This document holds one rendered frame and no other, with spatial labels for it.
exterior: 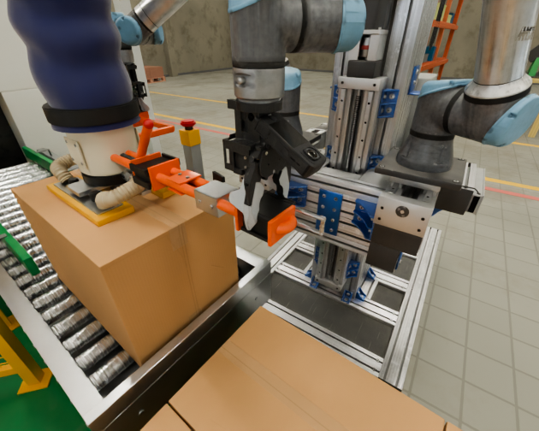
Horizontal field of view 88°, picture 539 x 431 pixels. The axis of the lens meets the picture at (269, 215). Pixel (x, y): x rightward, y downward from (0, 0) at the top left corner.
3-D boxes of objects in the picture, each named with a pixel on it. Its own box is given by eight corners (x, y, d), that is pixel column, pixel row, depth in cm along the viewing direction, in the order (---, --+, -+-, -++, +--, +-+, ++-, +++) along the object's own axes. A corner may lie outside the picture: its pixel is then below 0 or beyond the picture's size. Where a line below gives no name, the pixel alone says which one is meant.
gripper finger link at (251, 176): (254, 203, 49) (265, 153, 47) (262, 205, 48) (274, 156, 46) (236, 203, 45) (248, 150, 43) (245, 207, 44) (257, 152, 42)
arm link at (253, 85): (295, 67, 41) (259, 71, 35) (293, 100, 43) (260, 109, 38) (255, 63, 44) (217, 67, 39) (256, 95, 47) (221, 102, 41)
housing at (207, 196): (194, 208, 60) (192, 189, 57) (217, 196, 64) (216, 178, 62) (217, 219, 56) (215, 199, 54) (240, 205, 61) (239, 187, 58)
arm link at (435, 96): (430, 122, 86) (445, 73, 79) (471, 134, 76) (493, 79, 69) (400, 126, 82) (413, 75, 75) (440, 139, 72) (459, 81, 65)
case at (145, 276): (59, 279, 111) (9, 188, 90) (150, 232, 138) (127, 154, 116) (144, 371, 80) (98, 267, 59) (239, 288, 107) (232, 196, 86)
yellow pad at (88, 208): (48, 190, 89) (41, 175, 86) (81, 180, 95) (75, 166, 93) (98, 227, 71) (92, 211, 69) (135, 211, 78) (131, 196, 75)
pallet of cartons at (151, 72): (151, 79, 1102) (148, 65, 1075) (168, 81, 1054) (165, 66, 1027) (116, 83, 1002) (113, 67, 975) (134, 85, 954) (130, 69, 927)
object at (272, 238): (235, 230, 53) (233, 207, 50) (260, 214, 57) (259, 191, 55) (270, 247, 48) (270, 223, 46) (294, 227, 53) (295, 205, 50)
